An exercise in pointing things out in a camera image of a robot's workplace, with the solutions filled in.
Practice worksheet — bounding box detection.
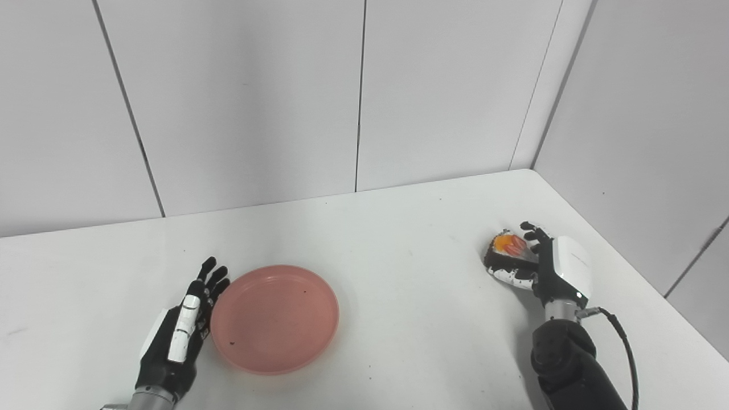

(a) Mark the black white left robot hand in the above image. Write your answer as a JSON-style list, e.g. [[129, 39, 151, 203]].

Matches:
[[136, 256, 231, 403]]

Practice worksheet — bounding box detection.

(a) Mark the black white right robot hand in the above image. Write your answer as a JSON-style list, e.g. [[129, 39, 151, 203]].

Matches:
[[487, 221, 593, 309]]

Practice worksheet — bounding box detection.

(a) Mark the chocolate cake slice with fruit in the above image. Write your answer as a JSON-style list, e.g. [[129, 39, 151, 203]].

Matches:
[[484, 229, 539, 274]]

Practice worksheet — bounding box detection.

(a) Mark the pink round plate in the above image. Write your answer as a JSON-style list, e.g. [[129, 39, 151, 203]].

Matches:
[[210, 265, 341, 375]]

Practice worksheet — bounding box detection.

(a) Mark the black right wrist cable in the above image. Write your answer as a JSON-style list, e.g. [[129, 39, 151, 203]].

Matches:
[[575, 306, 640, 410]]

